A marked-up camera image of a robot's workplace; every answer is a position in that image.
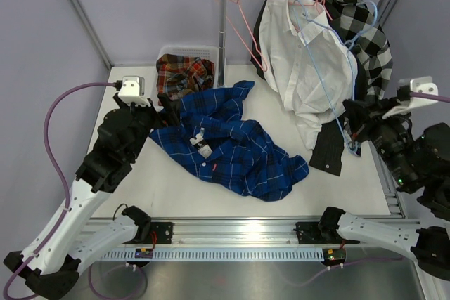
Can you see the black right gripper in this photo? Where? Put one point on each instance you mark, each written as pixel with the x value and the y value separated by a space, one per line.
pixel 370 114

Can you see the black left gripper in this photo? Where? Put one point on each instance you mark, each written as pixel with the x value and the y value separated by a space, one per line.
pixel 171 109

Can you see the red plaid shirt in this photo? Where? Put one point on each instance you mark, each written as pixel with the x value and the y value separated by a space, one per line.
pixel 179 76

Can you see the blue plaid shirt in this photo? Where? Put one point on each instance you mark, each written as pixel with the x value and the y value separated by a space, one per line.
pixel 214 143

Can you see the blue wire hanger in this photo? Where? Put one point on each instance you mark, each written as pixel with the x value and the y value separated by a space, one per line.
pixel 330 57

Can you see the pink wire hanger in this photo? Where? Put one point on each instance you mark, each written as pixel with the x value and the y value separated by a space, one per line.
pixel 257 56

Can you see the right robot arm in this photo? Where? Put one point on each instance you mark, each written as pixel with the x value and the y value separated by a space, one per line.
pixel 415 164

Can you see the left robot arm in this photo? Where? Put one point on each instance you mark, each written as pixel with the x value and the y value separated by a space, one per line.
pixel 52 264

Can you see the black white checked shirt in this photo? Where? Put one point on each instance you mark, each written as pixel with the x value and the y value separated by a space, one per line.
pixel 372 50

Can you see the white plastic basket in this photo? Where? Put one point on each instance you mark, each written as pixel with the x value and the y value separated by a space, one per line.
pixel 210 53

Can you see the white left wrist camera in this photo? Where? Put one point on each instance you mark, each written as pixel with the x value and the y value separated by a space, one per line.
pixel 131 92

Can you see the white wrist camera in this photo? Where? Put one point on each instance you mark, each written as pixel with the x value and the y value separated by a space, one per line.
pixel 413 94
pixel 131 92

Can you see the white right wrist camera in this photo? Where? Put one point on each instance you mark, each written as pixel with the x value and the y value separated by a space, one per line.
pixel 413 94

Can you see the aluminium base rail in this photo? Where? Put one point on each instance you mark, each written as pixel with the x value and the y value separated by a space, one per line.
pixel 228 233

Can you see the white slotted cable duct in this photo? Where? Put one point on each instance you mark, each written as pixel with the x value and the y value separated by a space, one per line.
pixel 214 254

